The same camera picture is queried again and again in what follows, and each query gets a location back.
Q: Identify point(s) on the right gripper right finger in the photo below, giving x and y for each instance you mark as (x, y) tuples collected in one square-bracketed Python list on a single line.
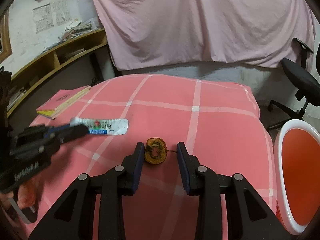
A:
[(248, 215)]

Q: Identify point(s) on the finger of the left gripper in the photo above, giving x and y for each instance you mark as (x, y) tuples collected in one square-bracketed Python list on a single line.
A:
[(42, 130), (66, 133)]

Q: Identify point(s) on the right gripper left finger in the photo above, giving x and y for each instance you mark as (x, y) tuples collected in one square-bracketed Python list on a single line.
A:
[(72, 215)]

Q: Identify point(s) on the white blue sachet wrapper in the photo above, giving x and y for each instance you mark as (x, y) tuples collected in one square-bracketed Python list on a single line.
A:
[(102, 126)]

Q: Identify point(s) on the red white trash bin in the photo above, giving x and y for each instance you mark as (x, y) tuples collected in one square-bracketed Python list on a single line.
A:
[(296, 156)]

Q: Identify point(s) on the person left hand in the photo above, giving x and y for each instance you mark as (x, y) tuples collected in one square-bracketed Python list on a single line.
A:
[(28, 195)]

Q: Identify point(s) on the yellow blue book below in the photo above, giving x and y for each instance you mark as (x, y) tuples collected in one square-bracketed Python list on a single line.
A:
[(53, 115)]

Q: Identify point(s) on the pink book on top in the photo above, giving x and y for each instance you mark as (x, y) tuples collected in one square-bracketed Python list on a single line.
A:
[(63, 98)]

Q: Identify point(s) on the newspapers in shelf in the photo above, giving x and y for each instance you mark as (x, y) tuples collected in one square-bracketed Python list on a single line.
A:
[(14, 95)]

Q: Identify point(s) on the wooden framed mirror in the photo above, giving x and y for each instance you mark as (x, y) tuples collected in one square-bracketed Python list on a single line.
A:
[(6, 50)]

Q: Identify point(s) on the pink checked tablecloth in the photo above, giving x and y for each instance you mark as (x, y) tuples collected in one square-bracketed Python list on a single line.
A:
[(218, 122)]

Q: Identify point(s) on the stack of papers on shelf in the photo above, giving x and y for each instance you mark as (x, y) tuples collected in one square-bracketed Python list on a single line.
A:
[(77, 28)]

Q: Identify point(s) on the paper calendar sheet left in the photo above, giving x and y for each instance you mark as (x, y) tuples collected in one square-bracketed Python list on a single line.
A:
[(42, 18)]

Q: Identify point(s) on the paper calendar sheet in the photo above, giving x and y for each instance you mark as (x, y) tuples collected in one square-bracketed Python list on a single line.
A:
[(62, 14), (42, 18)]

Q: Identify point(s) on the paper calendar sheet right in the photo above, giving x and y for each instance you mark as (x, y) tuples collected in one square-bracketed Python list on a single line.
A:
[(62, 14)]

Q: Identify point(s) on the pink hanging sheet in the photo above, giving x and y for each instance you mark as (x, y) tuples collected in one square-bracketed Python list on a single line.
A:
[(148, 33)]

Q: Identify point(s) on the black office chair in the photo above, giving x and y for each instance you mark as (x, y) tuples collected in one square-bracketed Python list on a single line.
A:
[(306, 83)]

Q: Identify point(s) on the wooden wall shelf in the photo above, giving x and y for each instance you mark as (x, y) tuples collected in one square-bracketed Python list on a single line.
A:
[(44, 67)]

